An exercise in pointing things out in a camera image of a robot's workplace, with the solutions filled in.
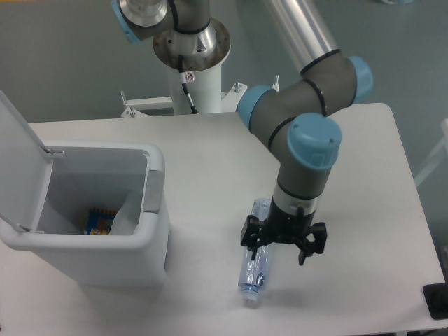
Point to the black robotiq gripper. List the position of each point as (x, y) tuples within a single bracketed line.
[(284, 228)]

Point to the crushed clear plastic bottle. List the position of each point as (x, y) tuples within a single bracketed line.
[(254, 275)]

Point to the white plastic wrapper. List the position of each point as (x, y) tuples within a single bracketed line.
[(127, 218)]

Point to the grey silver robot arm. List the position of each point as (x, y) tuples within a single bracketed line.
[(294, 124)]

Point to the white plastic trash can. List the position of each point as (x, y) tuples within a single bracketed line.
[(101, 175)]

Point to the white trash can lid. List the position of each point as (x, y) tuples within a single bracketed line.
[(26, 169)]

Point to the black device at table edge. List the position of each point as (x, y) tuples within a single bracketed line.
[(436, 300)]

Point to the blue yellow snack packet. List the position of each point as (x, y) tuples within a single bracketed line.
[(99, 221)]

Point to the white right base bracket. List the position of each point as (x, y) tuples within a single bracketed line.
[(231, 98)]

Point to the white base bracket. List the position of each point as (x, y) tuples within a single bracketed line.
[(231, 98), (158, 106)]

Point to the white upright bracket post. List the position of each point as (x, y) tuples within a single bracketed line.
[(275, 84)]

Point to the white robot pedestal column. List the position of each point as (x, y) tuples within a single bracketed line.
[(205, 91)]

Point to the white frame at right edge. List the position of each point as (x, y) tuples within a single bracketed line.
[(434, 158)]

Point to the white left base bracket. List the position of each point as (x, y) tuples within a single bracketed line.
[(158, 106)]

